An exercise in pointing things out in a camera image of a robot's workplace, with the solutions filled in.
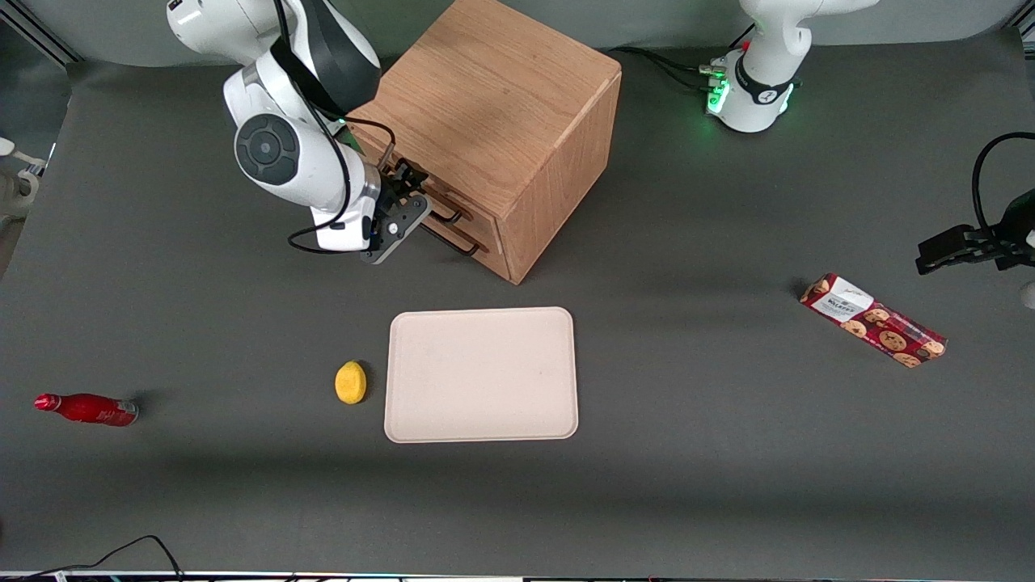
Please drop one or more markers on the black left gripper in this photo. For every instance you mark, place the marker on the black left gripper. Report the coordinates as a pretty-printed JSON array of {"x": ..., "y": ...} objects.
[{"x": 1007, "y": 240}]

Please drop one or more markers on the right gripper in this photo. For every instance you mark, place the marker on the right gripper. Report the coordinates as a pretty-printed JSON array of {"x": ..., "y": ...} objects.
[{"x": 398, "y": 184}]

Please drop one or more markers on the wooden drawer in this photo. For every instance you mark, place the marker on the wooden drawer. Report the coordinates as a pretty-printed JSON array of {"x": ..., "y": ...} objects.
[
  {"x": 481, "y": 220},
  {"x": 493, "y": 255}
]

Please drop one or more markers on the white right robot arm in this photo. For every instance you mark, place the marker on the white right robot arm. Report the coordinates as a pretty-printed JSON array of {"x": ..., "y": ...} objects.
[{"x": 275, "y": 153}]

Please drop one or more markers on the wooden drawer cabinet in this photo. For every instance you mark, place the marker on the wooden drawer cabinet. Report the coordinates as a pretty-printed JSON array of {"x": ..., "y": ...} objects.
[{"x": 485, "y": 97}]

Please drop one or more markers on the red cookie box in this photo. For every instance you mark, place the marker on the red cookie box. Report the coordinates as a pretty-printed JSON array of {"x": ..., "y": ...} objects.
[{"x": 869, "y": 319}]

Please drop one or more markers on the yellow lemon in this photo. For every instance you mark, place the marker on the yellow lemon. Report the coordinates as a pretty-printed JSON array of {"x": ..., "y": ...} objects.
[{"x": 350, "y": 383}]

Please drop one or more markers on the beige rectangular tray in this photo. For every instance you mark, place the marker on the beige rectangular tray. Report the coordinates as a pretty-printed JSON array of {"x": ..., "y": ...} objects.
[{"x": 481, "y": 376}]

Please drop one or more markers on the red soda bottle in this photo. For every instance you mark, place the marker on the red soda bottle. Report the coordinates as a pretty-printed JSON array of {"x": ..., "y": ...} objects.
[{"x": 89, "y": 408}]

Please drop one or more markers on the white clamp device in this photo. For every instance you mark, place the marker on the white clamp device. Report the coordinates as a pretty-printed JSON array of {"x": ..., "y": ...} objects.
[{"x": 16, "y": 190}]

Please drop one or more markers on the grey aluminium frame rail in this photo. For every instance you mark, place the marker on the grey aluminium frame rail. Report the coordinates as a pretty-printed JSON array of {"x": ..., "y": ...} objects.
[
  {"x": 1027, "y": 28},
  {"x": 40, "y": 36}
]

